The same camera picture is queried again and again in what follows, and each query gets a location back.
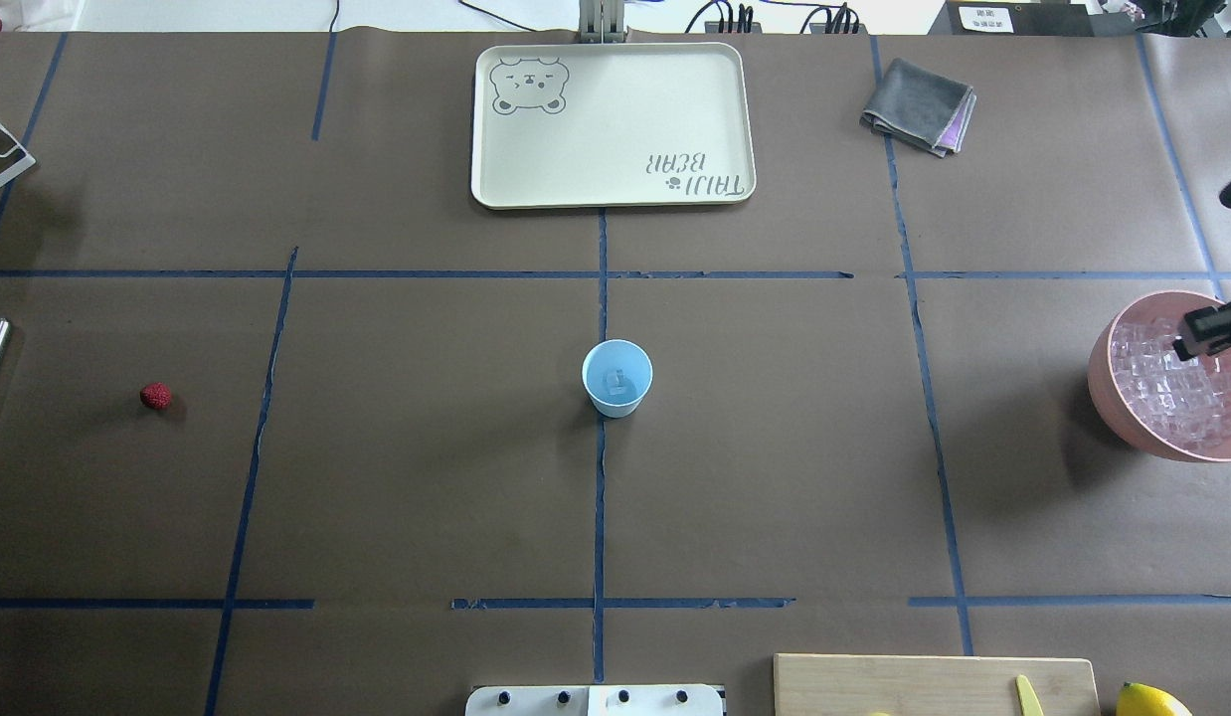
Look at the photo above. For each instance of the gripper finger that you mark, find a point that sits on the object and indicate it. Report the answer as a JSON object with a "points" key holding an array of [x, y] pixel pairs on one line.
{"points": [[1206, 325], [1190, 349]]}

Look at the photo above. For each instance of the clear ice cube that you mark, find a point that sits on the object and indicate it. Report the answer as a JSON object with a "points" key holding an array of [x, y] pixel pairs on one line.
{"points": [[616, 383]]}

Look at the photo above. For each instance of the pink bowl of ice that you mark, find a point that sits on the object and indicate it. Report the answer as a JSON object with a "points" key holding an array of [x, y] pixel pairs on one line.
{"points": [[1148, 395]]}

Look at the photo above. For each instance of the light blue plastic cup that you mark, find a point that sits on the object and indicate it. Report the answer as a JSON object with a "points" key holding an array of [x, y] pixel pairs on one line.
{"points": [[617, 354]]}

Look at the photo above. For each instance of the yellow lemon lower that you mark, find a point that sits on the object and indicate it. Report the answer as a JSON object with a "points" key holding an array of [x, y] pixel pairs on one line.
{"points": [[1138, 699]]}

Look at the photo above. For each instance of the grey folded cloth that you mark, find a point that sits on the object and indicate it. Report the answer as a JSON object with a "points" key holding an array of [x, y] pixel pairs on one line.
{"points": [[921, 108]]}

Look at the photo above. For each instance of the yellow plastic knife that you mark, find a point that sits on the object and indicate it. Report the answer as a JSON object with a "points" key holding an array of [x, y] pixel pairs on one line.
{"points": [[1027, 700]]}

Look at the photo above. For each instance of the black box device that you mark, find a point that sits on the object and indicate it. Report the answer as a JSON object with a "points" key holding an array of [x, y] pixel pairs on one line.
{"points": [[1012, 18]]}

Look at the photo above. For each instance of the bamboo cutting board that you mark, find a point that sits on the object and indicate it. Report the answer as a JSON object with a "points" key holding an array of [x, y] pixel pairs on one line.
{"points": [[929, 685]]}

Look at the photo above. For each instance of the cream bear serving tray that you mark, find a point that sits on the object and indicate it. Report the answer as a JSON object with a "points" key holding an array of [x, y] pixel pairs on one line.
{"points": [[610, 125]]}

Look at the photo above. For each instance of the red strawberry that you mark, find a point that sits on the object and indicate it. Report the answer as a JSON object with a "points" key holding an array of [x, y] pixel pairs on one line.
{"points": [[156, 396]]}

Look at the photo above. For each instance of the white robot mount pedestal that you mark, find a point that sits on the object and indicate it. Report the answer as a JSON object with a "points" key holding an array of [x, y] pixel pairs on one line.
{"points": [[598, 699]]}

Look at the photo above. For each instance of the aluminium frame post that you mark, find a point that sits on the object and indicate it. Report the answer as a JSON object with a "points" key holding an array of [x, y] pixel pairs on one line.
{"points": [[602, 22]]}

